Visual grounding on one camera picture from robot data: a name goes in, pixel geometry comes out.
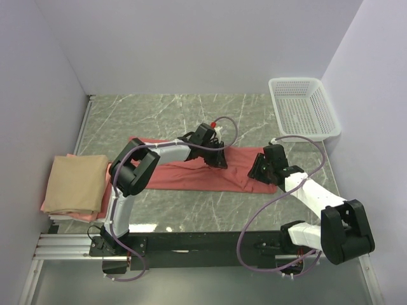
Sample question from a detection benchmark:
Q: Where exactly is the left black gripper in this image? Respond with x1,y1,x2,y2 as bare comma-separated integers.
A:
200,140,228,169

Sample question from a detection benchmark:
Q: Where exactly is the red t shirt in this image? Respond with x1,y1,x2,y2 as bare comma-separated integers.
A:
146,147,277,194

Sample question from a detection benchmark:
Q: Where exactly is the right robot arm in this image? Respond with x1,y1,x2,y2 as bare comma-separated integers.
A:
247,144,375,265

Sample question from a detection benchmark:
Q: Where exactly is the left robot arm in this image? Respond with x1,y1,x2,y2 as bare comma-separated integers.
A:
100,122,228,255

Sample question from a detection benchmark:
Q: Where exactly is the white plastic basket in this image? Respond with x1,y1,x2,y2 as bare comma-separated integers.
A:
268,78,341,142

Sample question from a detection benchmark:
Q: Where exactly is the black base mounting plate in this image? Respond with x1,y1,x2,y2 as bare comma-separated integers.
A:
89,231,310,275

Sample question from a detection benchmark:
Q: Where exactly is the folded pink t shirt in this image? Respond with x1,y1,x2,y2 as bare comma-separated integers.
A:
40,153,112,223

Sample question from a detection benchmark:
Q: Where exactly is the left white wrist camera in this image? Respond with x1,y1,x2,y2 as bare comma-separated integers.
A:
210,121,223,141

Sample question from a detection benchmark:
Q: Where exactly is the aluminium rail frame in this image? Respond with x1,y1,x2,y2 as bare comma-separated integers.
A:
18,234,385,304

